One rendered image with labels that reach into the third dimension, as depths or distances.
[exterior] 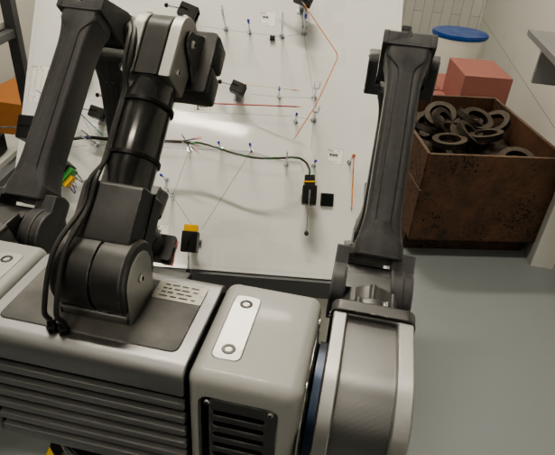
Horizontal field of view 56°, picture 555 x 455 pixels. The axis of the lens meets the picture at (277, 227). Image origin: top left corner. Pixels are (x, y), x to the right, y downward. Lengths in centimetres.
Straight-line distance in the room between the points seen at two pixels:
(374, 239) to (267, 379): 30
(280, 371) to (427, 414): 206
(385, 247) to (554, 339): 248
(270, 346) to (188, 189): 122
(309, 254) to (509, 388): 142
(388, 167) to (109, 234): 38
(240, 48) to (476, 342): 189
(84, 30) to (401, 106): 49
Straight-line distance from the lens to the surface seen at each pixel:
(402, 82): 76
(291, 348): 47
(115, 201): 48
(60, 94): 85
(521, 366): 288
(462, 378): 269
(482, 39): 609
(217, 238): 162
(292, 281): 161
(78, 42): 88
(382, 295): 61
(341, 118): 169
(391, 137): 72
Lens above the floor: 186
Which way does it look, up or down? 33 degrees down
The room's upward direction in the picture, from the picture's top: 4 degrees clockwise
